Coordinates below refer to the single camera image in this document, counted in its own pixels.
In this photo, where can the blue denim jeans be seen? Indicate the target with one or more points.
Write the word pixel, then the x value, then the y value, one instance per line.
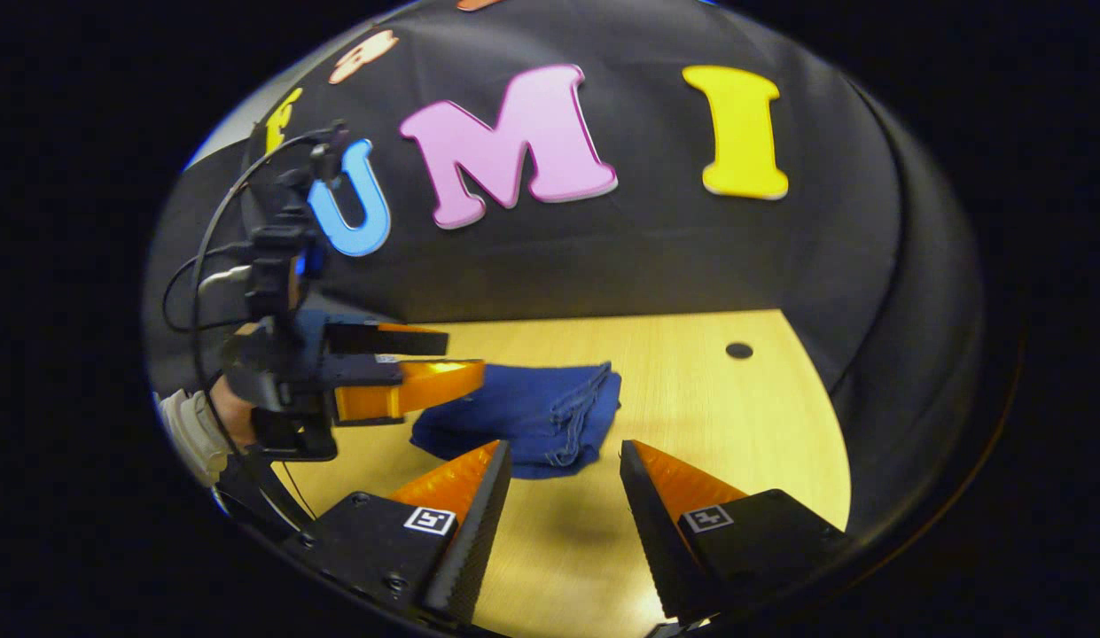
pixel 532 408

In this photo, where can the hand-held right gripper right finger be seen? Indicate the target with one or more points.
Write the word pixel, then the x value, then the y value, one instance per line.
pixel 660 540

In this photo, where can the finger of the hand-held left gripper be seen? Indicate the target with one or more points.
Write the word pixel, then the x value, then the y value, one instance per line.
pixel 425 385
pixel 363 338

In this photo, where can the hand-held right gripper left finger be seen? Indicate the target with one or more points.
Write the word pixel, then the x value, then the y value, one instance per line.
pixel 474 540

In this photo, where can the black backdrop cloth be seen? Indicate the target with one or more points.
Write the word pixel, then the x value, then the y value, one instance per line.
pixel 647 257

